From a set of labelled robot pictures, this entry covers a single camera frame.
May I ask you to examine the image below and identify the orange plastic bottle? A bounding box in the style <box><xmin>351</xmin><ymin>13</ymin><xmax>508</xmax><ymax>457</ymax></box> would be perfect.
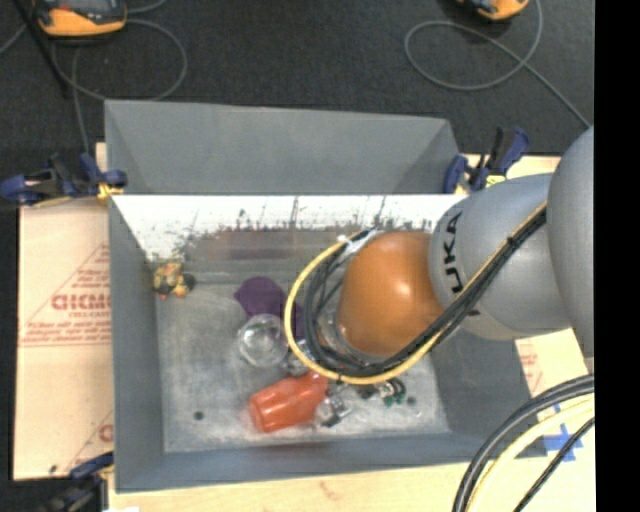
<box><xmin>248</xmin><ymin>370</ymin><xmax>331</xmax><ymax>435</ymax></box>

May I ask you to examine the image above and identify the clear glass cup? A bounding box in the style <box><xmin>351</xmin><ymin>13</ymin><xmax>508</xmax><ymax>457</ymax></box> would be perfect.
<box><xmin>235</xmin><ymin>313</ymin><xmax>291</xmax><ymax>369</ymax></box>

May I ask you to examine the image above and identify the purple cloth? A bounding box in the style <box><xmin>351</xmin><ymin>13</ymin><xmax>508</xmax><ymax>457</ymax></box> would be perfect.
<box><xmin>233</xmin><ymin>275</ymin><xmax>306</xmax><ymax>341</ymax></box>

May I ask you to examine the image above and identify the grey metal bin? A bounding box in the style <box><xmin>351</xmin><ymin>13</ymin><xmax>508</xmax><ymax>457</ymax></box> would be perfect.
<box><xmin>103</xmin><ymin>99</ymin><xmax>547</xmax><ymax>492</ymax></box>

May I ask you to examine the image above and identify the yellow toy animal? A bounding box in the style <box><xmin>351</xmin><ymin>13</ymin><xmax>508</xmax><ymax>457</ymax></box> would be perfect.
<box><xmin>151</xmin><ymin>259</ymin><xmax>196</xmax><ymax>300</ymax></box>

